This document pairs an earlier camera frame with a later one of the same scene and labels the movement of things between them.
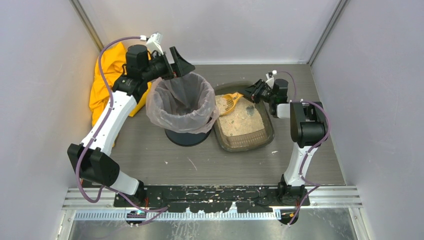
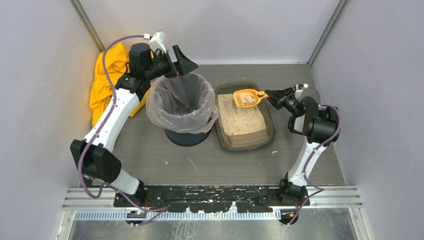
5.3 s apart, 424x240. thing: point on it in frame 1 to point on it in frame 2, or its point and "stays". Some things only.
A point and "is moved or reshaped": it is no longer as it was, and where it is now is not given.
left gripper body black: x=168 y=66 stays
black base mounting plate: x=208 y=198 stays
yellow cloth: x=113 y=65 stays
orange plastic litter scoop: x=231 y=99 is moved or reshaped
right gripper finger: x=253 y=92 to x=274 y=96
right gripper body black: x=259 y=93 to x=285 y=99
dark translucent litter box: x=247 y=126 stays
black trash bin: x=184 y=139 stays
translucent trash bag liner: x=185 y=103 stays
